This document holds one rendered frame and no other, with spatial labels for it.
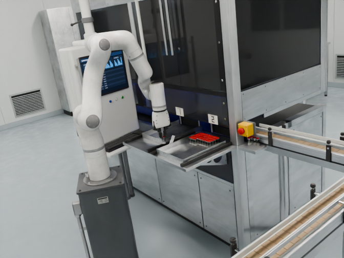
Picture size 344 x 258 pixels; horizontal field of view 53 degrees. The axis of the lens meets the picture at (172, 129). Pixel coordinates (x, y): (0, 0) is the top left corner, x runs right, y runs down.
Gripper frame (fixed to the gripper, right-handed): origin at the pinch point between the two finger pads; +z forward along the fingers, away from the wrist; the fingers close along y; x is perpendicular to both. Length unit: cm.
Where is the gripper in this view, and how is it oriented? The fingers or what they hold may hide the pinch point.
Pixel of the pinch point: (163, 134)
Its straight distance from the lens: 210.8
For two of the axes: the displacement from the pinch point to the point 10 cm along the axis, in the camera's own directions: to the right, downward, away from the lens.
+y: -8.6, 2.4, -4.5
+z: 1.2, 9.5, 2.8
